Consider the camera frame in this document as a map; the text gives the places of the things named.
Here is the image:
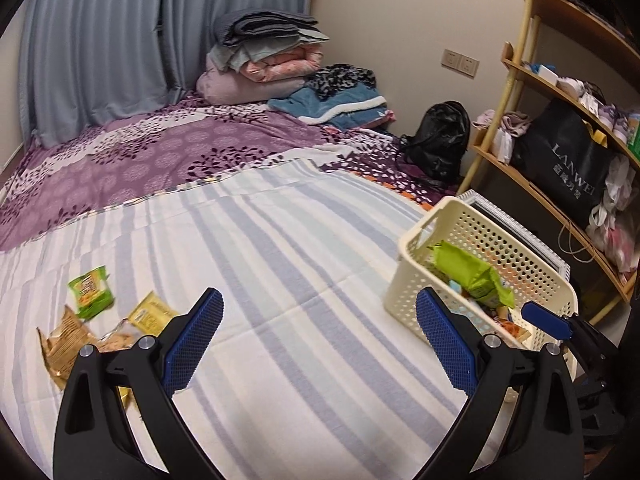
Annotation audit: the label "dark grey folded blanket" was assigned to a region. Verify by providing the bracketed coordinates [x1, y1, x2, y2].
[214, 9, 321, 49]

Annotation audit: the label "black backpack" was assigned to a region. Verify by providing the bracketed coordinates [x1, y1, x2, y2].
[397, 101, 472, 186]

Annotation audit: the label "blue fleece blanket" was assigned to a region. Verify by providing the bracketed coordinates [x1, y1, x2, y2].
[267, 85, 396, 131]

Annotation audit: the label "green box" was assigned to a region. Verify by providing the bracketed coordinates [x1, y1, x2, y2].
[625, 112, 640, 154]

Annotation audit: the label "small green packet orange label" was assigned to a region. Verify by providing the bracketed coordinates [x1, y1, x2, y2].
[68, 265, 115, 322]

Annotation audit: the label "purple floral bedsheet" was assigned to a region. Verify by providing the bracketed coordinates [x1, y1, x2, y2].
[0, 92, 462, 254]

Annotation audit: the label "cream perforated plastic basket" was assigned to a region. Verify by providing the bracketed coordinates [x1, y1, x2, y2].
[384, 196, 580, 403]

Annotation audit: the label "leopard print cloth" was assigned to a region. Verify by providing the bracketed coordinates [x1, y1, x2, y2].
[304, 63, 377, 101]

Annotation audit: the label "pair of pale shoes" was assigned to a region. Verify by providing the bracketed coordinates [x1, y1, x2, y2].
[594, 102, 632, 142]

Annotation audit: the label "clear biscuit packet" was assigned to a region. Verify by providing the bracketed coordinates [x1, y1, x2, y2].
[97, 320, 139, 354]

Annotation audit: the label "white plastic bags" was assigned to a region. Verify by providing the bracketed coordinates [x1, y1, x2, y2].
[587, 154, 640, 282]

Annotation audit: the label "pink cloth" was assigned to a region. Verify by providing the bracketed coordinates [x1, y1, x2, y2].
[472, 111, 534, 142]

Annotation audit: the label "yellow clear snack packet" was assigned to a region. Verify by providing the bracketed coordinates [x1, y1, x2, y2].
[127, 291, 179, 337]

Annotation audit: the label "pink folded quilt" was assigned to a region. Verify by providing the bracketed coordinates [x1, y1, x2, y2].
[240, 52, 324, 84]

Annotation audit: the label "lime green snack packet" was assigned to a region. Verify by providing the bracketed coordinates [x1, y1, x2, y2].
[425, 241, 516, 309]

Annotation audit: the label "grey-green folded sheet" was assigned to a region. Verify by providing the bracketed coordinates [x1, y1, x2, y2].
[207, 30, 331, 74]

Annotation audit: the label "black shopping bag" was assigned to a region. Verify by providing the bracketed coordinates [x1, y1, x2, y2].
[510, 99, 619, 231]

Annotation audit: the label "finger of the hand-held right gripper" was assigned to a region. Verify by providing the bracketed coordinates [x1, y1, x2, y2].
[521, 302, 621, 377]

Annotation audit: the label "bamboo shelf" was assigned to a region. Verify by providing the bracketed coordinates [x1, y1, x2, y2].
[469, 0, 640, 306]

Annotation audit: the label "white plastic crate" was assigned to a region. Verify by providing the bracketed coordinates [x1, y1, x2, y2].
[457, 189, 571, 282]

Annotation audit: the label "blue-grey curtain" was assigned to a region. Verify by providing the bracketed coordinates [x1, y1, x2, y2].
[17, 0, 321, 137]

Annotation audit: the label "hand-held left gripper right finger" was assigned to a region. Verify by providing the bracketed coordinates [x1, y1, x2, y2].
[415, 287, 586, 480]

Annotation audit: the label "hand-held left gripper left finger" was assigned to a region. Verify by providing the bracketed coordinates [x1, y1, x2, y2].
[52, 287, 224, 480]

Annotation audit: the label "waffle print snack packet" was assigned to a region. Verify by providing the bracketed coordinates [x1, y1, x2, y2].
[500, 320, 534, 346]

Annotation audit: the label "striped blanket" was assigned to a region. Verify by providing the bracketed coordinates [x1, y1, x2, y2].
[0, 157, 507, 480]

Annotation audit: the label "brown cracker packet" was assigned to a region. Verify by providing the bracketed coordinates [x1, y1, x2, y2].
[36, 305, 97, 391]

